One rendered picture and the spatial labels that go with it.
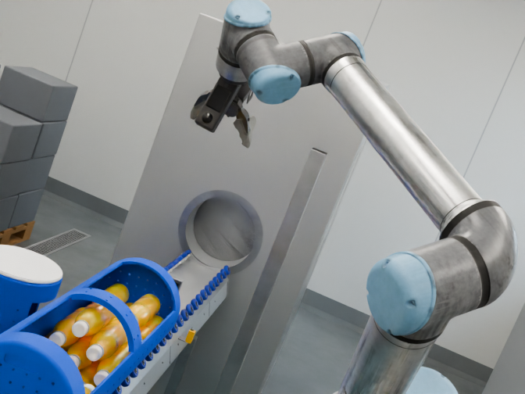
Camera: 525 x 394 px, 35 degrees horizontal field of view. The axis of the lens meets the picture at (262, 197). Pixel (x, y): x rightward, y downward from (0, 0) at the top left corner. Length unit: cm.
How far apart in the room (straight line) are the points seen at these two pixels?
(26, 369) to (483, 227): 105
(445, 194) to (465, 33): 549
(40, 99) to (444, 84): 314
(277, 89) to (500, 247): 55
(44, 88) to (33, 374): 399
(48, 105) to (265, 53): 421
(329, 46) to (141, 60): 563
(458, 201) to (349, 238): 560
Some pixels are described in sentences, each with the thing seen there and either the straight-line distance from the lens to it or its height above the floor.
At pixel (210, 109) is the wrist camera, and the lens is 176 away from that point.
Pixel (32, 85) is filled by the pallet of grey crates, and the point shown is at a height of 114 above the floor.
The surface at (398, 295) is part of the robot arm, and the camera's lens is 121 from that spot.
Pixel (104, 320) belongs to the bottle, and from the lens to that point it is 225.
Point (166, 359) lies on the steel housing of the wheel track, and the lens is 291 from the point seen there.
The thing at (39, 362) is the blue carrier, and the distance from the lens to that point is 187.
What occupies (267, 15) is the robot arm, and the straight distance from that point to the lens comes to 165.
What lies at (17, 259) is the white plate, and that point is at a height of 104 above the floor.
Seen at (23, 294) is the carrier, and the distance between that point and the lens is 276.
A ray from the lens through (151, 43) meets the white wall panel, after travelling 718.
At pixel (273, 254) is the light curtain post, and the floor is 128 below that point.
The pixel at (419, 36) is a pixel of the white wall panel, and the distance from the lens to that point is 681.
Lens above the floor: 204
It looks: 11 degrees down
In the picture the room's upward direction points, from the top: 21 degrees clockwise
